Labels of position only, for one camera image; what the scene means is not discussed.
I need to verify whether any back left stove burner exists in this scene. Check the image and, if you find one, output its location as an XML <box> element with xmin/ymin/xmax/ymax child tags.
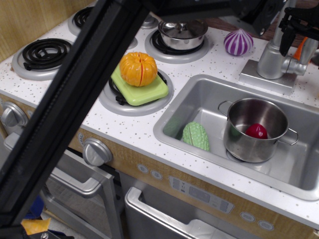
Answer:
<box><xmin>68</xmin><ymin>6</ymin><xmax>94</xmax><ymax>36</ymax></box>

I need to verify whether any small lidded steel pot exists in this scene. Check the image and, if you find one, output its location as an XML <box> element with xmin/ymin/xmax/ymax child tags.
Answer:
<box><xmin>158</xmin><ymin>19</ymin><xmax>208</xmax><ymax>50</ymax></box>

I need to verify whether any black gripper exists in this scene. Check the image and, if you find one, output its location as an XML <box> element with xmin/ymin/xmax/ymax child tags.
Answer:
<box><xmin>279</xmin><ymin>6</ymin><xmax>319</xmax><ymax>65</ymax></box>

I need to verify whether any front left stove burner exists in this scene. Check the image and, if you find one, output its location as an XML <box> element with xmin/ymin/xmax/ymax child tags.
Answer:
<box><xmin>11</xmin><ymin>38</ymin><xmax>73</xmax><ymax>81</ymax></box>

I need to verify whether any yellow tape piece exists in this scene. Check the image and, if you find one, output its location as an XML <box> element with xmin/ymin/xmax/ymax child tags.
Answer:
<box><xmin>21</xmin><ymin>218</ymin><xmax>51</xmax><ymax>235</ymax></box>

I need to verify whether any left silver stove knob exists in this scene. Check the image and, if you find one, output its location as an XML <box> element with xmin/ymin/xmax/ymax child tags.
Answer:
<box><xmin>1</xmin><ymin>102</ymin><xmax>28</xmax><ymax>127</ymax></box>

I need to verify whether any green toy cutting board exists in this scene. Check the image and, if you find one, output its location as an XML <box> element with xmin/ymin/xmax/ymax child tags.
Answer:
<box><xmin>110</xmin><ymin>64</ymin><xmax>169</xmax><ymax>107</ymax></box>

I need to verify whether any purple striped toy onion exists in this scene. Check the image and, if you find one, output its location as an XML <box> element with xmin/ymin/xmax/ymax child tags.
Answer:
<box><xmin>224</xmin><ymin>29</ymin><xmax>254</xmax><ymax>56</ymax></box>

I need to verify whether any silver dishwasher door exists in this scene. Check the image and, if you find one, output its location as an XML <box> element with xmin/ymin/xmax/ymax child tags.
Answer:
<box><xmin>124</xmin><ymin>178</ymin><xmax>265</xmax><ymax>239</ymax></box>

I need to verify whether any silver toy sink basin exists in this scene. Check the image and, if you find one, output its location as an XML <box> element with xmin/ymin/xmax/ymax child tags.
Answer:
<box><xmin>154</xmin><ymin>75</ymin><xmax>319</xmax><ymax>201</ymax></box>

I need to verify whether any silver stove knob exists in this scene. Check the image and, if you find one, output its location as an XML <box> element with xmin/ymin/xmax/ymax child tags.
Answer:
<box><xmin>1</xmin><ymin>102</ymin><xmax>28</xmax><ymax>127</ymax></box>
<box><xmin>82</xmin><ymin>137</ymin><xmax>113</xmax><ymax>167</ymax></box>

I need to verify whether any green toy bitter gourd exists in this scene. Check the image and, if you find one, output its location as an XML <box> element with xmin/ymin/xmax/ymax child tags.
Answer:
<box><xmin>182</xmin><ymin>121</ymin><xmax>210</xmax><ymax>151</ymax></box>

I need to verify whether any red toy fruit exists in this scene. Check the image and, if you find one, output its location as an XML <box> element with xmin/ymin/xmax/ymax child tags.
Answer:
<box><xmin>245</xmin><ymin>123</ymin><xmax>268</xmax><ymax>139</ymax></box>

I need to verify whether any silver toy faucet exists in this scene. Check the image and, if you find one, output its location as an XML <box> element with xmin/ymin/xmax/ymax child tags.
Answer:
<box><xmin>239</xmin><ymin>0</ymin><xmax>319</xmax><ymax>95</ymax></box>

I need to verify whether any right silver stove knob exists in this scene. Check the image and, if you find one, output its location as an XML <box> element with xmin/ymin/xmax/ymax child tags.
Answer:
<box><xmin>82</xmin><ymin>137</ymin><xmax>113</xmax><ymax>167</ymax></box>

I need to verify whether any grey dishwasher control panel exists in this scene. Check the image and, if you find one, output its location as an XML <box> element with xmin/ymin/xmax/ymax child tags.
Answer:
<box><xmin>168</xmin><ymin>176</ymin><xmax>234</xmax><ymax>214</ymax></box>

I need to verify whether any silver oven door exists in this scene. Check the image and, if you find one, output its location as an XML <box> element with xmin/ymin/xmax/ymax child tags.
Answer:
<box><xmin>3</xmin><ymin>132</ymin><xmax>124</xmax><ymax>239</ymax></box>

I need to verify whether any back right stove burner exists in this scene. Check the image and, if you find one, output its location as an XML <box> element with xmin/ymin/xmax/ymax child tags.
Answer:
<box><xmin>145</xmin><ymin>30</ymin><xmax>209</xmax><ymax>64</ymax></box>

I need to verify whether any steel pot with handles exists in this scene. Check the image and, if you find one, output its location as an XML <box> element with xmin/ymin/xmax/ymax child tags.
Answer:
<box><xmin>217</xmin><ymin>98</ymin><xmax>299</xmax><ymax>163</ymax></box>

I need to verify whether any front right stove burner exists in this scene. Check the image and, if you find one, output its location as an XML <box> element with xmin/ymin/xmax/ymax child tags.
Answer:
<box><xmin>98</xmin><ymin>68</ymin><xmax>174</xmax><ymax>117</ymax></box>

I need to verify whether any orange toy pumpkin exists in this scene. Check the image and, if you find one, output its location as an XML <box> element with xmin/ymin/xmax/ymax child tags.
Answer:
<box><xmin>119</xmin><ymin>52</ymin><xmax>158</xmax><ymax>87</ymax></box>

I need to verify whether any stove burner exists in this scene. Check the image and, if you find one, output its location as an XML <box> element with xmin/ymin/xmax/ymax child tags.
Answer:
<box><xmin>145</xmin><ymin>30</ymin><xmax>209</xmax><ymax>64</ymax></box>
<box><xmin>98</xmin><ymin>68</ymin><xmax>174</xmax><ymax>117</ymax></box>
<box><xmin>68</xmin><ymin>6</ymin><xmax>94</xmax><ymax>36</ymax></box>
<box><xmin>11</xmin><ymin>38</ymin><xmax>73</xmax><ymax>81</ymax></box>

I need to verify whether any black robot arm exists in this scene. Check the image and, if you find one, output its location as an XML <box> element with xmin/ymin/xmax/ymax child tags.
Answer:
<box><xmin>0</xmin><ymin>0</ymin><xmax>319</xmax><ymax>229</ymax></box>

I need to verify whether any silver faucet lever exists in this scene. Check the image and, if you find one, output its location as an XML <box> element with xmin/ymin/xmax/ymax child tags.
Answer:
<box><xmin>282</xmin><ymin>38</ymin><xmax>319</xmax><ymax>76</ymax></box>

